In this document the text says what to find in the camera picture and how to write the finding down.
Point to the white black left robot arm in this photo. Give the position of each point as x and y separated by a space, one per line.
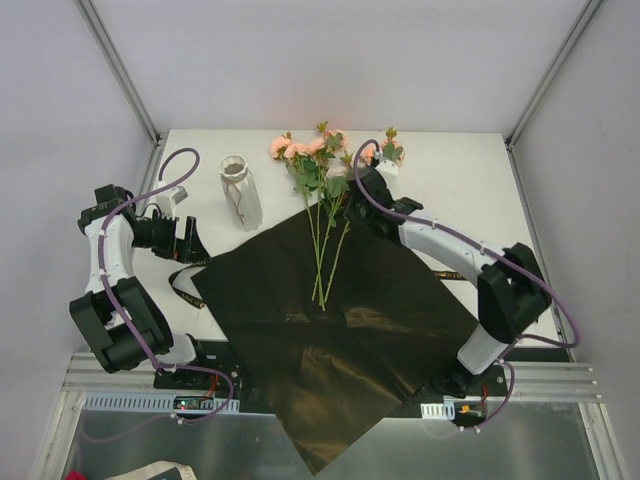
117 317

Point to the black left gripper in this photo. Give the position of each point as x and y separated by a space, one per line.
176 239

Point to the left white cable duct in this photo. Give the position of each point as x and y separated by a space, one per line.
159 403

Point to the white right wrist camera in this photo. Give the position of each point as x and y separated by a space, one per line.
388 169

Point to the white cable duct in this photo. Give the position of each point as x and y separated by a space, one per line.
159 403
440 410

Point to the left aluminium frame post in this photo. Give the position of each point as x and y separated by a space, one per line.
107 47

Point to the right aluminium frame post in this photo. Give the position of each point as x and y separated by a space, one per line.
564 52

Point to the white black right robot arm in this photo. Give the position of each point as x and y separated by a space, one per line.
507 280

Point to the white ribbed ceramic vase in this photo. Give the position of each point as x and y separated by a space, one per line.
240 193

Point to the cream tote bag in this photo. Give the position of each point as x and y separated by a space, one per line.
160 470

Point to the aluminium front frame rail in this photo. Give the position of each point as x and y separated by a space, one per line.
567 382

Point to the aluminium frame post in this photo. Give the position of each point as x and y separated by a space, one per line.
564 52
107 47

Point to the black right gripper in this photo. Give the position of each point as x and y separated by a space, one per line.
364 188

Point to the red cloth item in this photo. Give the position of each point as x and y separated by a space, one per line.
75 475

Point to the black ribbon gold lettering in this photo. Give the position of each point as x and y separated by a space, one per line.
182 285

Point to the right white cable duct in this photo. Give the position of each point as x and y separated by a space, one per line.
440 410

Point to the black paper flower wrap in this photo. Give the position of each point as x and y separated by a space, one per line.
330 375

